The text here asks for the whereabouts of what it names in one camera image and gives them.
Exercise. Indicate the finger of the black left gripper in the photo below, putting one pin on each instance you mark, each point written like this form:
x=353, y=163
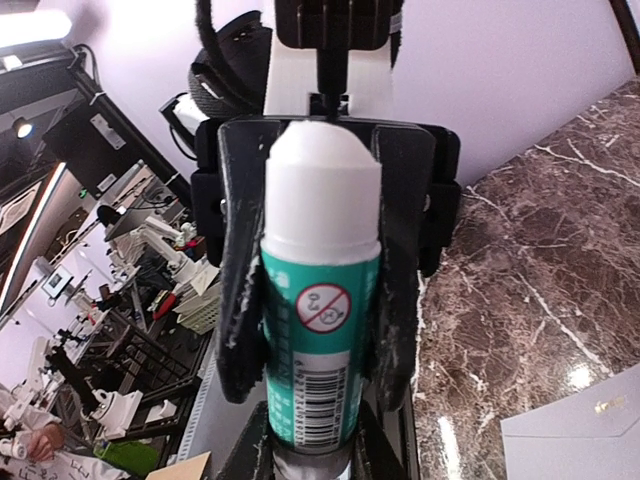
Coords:
x=241, y=349
x=404, y=154

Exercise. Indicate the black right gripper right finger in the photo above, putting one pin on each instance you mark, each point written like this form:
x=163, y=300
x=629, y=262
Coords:
x=374, y=453

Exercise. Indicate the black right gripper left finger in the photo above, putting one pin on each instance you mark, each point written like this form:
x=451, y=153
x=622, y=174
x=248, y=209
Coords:
x=252, y=457

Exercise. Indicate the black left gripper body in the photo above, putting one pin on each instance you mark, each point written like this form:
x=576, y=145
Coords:
x=209, y=205

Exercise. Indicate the white green glue stick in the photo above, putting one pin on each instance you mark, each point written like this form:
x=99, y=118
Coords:
x=321, y=254

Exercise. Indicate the grey paper envelope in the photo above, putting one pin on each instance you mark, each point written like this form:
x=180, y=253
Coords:
x=593, y=434

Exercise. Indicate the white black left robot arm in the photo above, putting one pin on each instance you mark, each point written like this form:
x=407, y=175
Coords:
x=417, y=203

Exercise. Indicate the white perforated storage basket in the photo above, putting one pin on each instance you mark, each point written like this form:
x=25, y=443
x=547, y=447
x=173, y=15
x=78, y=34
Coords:
x=199, y=315

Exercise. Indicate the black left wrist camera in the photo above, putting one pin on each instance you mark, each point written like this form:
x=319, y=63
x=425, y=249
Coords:
x=230, y=74

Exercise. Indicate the white slotted cable duct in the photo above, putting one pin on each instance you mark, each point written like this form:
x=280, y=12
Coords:
x=192, y=442

